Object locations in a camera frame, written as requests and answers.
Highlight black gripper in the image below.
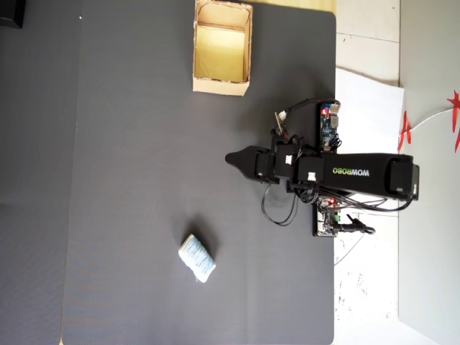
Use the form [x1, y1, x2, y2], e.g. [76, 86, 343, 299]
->
[225, 138, 281, 186]

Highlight light blue block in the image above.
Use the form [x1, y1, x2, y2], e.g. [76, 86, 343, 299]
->
[178, 233, 217, 285]

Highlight open cardboard box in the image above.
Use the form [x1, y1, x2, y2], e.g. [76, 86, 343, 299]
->
[192, 0, 254, 98]

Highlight black box object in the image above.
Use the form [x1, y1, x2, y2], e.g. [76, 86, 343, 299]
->
[0, 0, 26, 29]

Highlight blue circuit board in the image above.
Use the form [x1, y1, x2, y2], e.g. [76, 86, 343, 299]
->
[319, 101, 342, 154]

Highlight circuit board with green terminal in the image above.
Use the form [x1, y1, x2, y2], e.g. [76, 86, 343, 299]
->
[311, 196, 341, 238]

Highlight dark grey textured mat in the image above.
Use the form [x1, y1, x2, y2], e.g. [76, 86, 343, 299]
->
[61, 9, 337, 345]

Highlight small red star sticker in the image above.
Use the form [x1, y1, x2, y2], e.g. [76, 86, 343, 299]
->
[397, 110, 413, 152]

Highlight pale grey panel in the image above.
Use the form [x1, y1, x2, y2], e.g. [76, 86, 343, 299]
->
[397, 86, 460, 345]

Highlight large red star sticker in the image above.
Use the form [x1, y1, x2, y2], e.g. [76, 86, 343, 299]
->
[446, 89, 460, 155]

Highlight small wrist camera board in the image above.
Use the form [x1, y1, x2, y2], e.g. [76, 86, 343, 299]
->
[275, 110, 289, 137]

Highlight thin black servo cable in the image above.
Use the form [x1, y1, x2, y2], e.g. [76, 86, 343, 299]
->
[261, 181, 301, 227]

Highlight thick black camera cable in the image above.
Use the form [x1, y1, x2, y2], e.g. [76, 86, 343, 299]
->
[287, 97, 337, 121]

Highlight black power plug cable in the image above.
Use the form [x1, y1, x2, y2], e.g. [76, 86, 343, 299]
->
[332, 213, 377, 235]

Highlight black curved cable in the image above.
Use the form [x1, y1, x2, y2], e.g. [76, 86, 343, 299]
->
[336, 193, 414, 212]

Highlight thin white cable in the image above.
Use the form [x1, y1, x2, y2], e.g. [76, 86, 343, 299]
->
[409, 106, 454, 133]

